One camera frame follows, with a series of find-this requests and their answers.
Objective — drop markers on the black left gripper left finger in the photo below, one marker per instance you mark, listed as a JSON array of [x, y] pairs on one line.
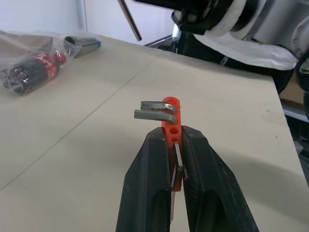
[[144, 183]]

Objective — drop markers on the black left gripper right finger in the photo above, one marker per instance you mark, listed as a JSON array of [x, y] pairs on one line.
[[212, 188]]

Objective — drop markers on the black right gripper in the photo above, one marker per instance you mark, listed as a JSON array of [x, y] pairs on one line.
[[193, 14]]

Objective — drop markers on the orange hex key holder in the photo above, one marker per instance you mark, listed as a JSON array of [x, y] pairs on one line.
[[173, 131]]

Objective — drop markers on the thin long steel hex key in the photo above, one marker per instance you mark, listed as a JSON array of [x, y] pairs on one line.
[[172, 205]]

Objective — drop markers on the small steel hex key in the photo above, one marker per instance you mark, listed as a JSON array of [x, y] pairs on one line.
[[178, 154]]

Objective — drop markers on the grey large hex key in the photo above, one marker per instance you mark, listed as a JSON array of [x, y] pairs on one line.
[[152, 115]]

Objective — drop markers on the dark steel large hex key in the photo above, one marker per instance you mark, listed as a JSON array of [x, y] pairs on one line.
[[154, 105]]

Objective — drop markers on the grey cylinder with blue cap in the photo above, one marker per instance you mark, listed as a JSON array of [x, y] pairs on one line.
[[84, 46]]

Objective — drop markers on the black bottle with red label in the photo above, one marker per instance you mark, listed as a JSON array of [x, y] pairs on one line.
[[33, 71]]

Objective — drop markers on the clear plastic bag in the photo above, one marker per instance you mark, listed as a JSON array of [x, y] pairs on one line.
[[29, 58]]

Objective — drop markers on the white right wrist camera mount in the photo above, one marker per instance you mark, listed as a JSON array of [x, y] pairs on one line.
[[251, 52]]

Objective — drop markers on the white wall conduit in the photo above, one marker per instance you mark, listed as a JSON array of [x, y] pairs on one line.
[[82, 14]]

